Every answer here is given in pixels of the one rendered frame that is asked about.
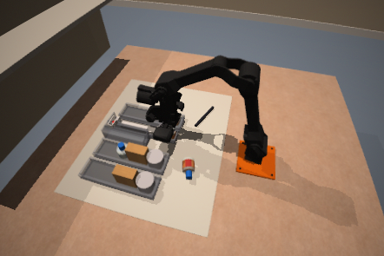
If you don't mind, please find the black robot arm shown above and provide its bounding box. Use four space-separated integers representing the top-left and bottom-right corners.
136 55 268 165

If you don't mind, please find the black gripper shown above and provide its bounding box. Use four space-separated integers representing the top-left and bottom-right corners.
153 102 184 143

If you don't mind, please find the grey cylinder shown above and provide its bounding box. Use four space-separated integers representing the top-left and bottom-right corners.
146 149 164 169
136 171 156 194

